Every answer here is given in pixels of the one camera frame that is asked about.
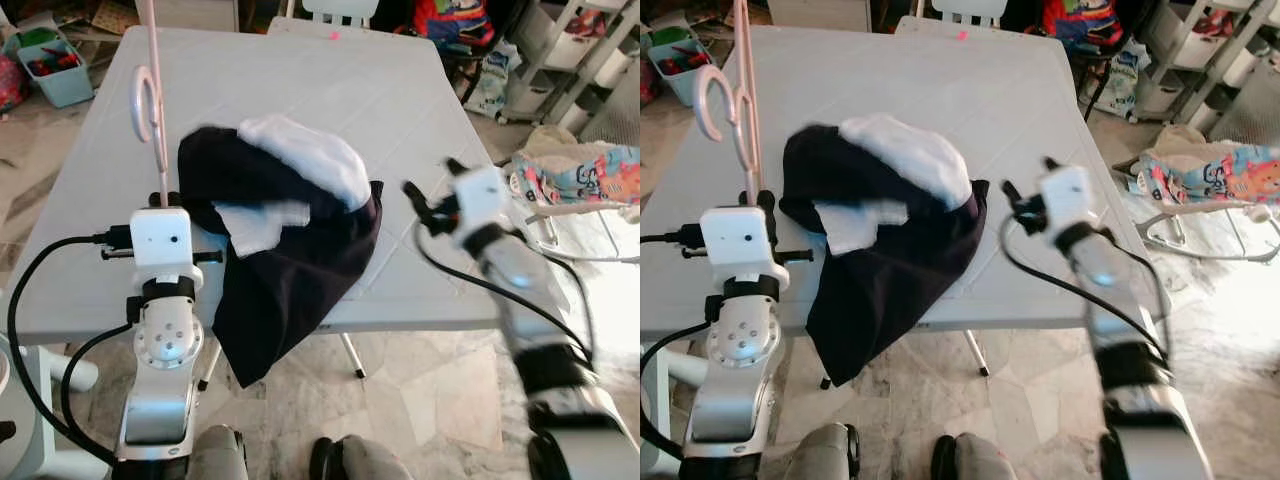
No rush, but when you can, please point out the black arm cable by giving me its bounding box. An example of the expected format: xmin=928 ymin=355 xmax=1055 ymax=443
xmin=5 ymin=228 xmax=136 ymax=466
xmin=640 ymin=228 xmax=716 ymax=466
xmin=413 ymin=215 xmax=596 ymax=366
xmin=998 ymin=215 xmax=1171 ymax=361

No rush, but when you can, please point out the colourful baby bouncer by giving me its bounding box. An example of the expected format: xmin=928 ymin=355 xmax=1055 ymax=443
xmin=1130 ymin=125 xmax=1280 ymax=266
xmin=500 ymin=125 xmax=641 ymax=266

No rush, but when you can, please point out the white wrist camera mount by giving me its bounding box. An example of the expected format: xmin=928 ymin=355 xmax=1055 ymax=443
xmin=448 ymin=165 xmax=513 ymax=248
xmin=1038 ymin=165 xmax=1096 ymax=241
xmin=130 ymin=206 xmax=194 ymax=281
xmin=699 ymin=206 xmax=774 ymax=293

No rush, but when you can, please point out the grey robot leg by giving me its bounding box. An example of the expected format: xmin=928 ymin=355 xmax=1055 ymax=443
xmin=785 ymin=422 xmax=861 ymax=480
xmin=930 ymin=432 xmax=1016 ymax=480
xmin=308 ymin=435 xmax=416 ymax=480
xmin=190 ymin=424 xmax=249 ymax=480

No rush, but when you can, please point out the white plastic chair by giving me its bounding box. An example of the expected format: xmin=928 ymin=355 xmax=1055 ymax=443
xmin=268 ymin=0 xmax=381 ymax=36
xmin=895 ymin=0 xmax=1006 ymax=36

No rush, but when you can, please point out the black and white garment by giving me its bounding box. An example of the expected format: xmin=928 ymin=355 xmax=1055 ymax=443
xmin=177 ymin=113 xmax=386 ymax=389
xmin=778 ymin=113 xmax=991 ymax=389

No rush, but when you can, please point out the red backpack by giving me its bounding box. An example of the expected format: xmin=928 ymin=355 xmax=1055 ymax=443
xmin=1042 ymin=0 xmax=1126 ymax=56
xmin=412 ymin=0 xmax=496 ymax=56

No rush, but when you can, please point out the grey robot right leg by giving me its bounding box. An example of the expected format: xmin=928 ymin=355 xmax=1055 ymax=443
xmin=930 ymin=432 xmax=1016 ymax=480
xmin=308 ymin=435 xmax=416 ymax=480

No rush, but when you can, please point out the light blue toy bin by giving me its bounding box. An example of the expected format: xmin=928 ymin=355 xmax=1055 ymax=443
xmin=648 ymin=25 xmax=716 ymax=106
xmin=5 ymin=28 xmax=96 ymax=109

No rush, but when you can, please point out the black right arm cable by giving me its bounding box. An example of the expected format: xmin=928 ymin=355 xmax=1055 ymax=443
xmin=998 ymin=215 xmax=1171 ymax=361
xmin=413 ymin=215 xmax=596 ymax=366

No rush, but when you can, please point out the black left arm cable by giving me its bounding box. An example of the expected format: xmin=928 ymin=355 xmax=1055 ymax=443
xmin=5 ymin=228 xmax=136 ymax=466
xmin=640 ymin=228 xmax=716 ymax=466

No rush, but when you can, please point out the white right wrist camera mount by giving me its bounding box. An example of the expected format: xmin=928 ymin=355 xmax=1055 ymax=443
xmin=448 ymin=165 xmax=513 ymax=248
xmin=1038 ymin=165 xmax=1096 ymax=241

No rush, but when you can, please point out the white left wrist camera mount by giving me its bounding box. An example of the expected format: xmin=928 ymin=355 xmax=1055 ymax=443
xmin=699 ymin=206 xmax=774 ymax=293
xmin=130 ymin=206 xmax=194 ymax=281

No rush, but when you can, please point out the pink bag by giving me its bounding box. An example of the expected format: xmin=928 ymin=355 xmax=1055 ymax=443
xmin=0 ymin=55 xmax=26 ymax=113

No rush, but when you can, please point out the pink plastic hanger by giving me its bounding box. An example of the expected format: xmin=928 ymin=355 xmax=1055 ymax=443
xmin=696 ymin=0 xmax=766 ymax=206
xmin=130 ymin=0 xmax=173 ymax=206

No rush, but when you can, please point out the white shelving unit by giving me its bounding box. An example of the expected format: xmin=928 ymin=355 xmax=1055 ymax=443
xmin=495 ymin=0 xmax=641 ymax=126
xmin=1130 ymin=0 xmax=1280 ymax=126

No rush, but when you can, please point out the grey robot left leg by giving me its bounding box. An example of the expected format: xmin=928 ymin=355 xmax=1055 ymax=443
xmin=190 ymin=424 xmax=249 ymax=480
xmin=785 ymin=422 xmax=861 ymax=480

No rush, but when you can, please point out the blue white printed packet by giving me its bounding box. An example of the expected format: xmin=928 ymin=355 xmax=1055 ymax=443
xmin=1090 ymin=45 xmax=1151 ymax=116
xmin=462 ymin=50 xmax=521 ymax=119

